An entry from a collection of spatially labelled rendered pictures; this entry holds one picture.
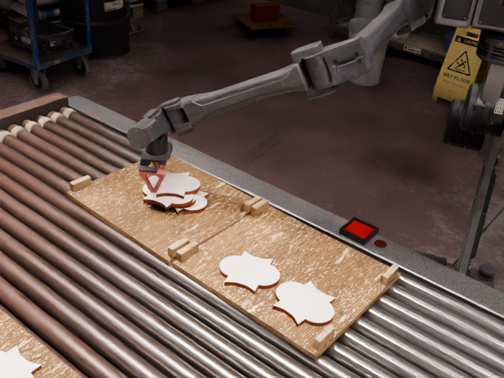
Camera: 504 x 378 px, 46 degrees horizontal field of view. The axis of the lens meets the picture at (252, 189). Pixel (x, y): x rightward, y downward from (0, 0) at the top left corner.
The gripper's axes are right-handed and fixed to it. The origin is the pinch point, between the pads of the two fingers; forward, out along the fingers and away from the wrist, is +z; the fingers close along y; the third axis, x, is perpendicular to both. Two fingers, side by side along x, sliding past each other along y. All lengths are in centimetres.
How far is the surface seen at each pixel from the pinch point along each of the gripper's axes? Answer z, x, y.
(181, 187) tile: 0.0, 7.2, 2.7
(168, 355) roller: 6, 11, 54
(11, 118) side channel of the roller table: 7, -54, -40
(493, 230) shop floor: 95, 163, -129
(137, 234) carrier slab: 4.9, -1.8, 18.0
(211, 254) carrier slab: 4.3, 16.9, 24.1
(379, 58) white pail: 74, 128, -329
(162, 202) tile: 1.3, 2.9, 8.3
